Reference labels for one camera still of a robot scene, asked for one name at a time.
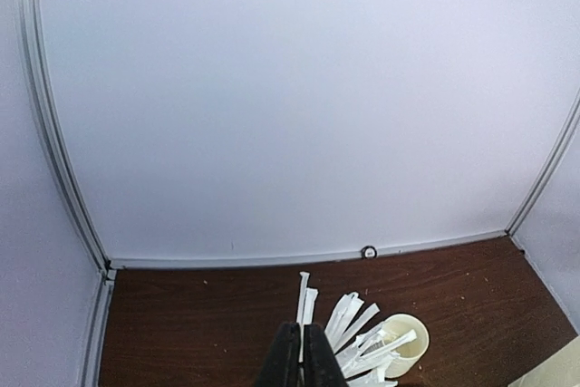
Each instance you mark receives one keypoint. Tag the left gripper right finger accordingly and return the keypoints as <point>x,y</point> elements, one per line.
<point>320,366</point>

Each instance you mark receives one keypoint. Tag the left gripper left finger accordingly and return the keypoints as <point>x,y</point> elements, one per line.
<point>280,368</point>

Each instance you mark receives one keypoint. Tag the single white straw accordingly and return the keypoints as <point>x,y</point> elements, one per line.
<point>305,307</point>

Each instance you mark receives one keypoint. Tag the cream paper bag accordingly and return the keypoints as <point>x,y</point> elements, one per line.
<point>559,370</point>

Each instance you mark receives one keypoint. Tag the wrapped white straws bundle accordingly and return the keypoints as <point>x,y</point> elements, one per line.
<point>362,355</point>

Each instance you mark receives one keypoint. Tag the cream ceramic mug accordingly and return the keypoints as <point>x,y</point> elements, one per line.
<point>394,328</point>

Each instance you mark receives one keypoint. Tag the black wall grommet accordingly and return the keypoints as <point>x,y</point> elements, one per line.
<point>369,252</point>

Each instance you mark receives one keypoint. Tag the right corner metal post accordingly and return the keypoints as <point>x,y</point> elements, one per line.
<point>549,167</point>

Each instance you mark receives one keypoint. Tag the corner metal post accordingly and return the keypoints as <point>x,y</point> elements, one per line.
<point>549,167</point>
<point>36,73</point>

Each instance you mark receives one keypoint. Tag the left corner metal post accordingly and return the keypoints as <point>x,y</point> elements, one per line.
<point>36,73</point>

